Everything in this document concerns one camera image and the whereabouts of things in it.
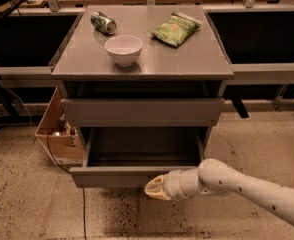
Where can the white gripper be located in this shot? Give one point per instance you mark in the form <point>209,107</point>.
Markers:
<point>172,185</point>

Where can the grey drawer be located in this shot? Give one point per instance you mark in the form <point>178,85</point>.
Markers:
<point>142,112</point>
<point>117,157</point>

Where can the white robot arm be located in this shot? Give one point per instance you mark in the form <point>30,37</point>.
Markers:
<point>212,177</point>

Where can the grey top drawer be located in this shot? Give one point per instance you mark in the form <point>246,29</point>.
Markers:
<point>142,112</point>

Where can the grey drawer cabinet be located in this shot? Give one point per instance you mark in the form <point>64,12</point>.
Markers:
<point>137,88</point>

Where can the wooden box on floor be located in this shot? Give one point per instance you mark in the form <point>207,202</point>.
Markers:
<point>61,147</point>

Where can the white ceramic bowl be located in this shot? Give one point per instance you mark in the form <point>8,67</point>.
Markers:
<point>124,50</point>

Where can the green chip bag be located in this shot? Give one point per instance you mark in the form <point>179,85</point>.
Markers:
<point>177,29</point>

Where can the green soda can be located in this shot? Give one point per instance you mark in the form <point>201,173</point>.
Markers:
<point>103,23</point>

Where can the grey metal rail frame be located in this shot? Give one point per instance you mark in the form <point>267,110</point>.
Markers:
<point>267,73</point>

